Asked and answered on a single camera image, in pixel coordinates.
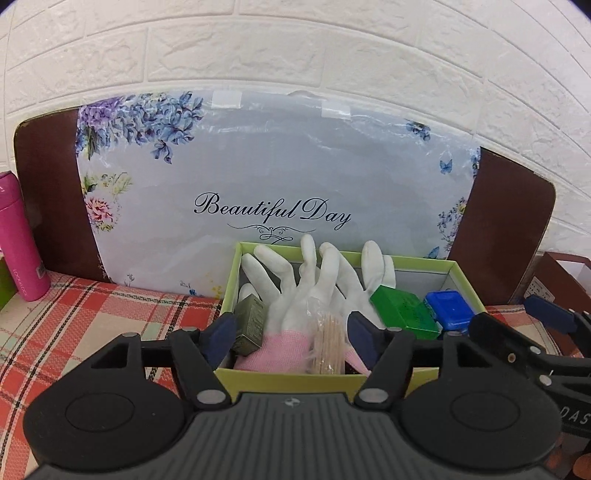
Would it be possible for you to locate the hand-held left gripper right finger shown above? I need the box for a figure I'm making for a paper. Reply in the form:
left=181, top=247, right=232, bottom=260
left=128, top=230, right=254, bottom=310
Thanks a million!
left=347, top=310, right=492, bottom=411

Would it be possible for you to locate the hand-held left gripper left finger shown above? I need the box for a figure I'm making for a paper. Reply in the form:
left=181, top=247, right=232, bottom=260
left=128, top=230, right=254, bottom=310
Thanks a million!
left=90, top=311, right=237, bottom=411

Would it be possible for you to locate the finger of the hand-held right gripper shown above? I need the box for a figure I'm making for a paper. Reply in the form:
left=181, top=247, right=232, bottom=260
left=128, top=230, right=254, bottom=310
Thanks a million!
left=468, top=314, right=561, bottom=386
left=524, top=295, right=591, bottom=358

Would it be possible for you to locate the small olive green box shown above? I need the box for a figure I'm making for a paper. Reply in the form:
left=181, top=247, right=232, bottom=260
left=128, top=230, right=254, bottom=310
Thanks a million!
left=231, top=295, right=269, bottom=357

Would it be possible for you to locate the clear plastic toothpick pack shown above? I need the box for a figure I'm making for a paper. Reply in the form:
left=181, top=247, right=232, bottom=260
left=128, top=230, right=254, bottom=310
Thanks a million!
left=305, top=311, right=349, bottom=376

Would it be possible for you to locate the green printed box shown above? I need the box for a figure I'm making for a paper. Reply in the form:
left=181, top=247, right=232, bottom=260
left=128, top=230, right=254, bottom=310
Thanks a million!
left=369, top=285, right=440, bottom=341

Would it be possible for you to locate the blue plastic box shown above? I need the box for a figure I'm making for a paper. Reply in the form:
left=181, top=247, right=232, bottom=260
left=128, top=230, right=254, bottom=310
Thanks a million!
left=425, top=290, right=476, bottom=332

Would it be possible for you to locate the white glove with pink cuff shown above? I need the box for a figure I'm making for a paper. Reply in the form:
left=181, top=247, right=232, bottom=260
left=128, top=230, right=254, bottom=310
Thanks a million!
left=295, top=234, right=398, bottom=374
left=235, top=244, right=315, bottom=376

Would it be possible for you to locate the light green cardboard box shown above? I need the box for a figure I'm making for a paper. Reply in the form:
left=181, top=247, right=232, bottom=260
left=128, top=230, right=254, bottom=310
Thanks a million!
left=215, top=241, right=488, bottom=398

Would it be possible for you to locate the brown cardboard box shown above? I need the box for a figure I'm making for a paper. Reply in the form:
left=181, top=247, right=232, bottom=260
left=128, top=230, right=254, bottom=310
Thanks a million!
left=510, top=251, right=591, bottom=358

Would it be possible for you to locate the floral packaged pillow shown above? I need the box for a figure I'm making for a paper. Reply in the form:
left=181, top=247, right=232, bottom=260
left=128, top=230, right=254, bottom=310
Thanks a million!
left=74, top=90, right=481, bottom=298

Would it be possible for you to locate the dark green box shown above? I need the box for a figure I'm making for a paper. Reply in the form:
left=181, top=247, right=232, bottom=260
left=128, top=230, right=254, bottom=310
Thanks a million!
left=0, top=253, right=17, bottom=311

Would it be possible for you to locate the pink thermos bottle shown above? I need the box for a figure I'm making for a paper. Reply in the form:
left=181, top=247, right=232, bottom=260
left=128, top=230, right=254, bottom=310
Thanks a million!
left=0, top=170, right=51, bottom=302

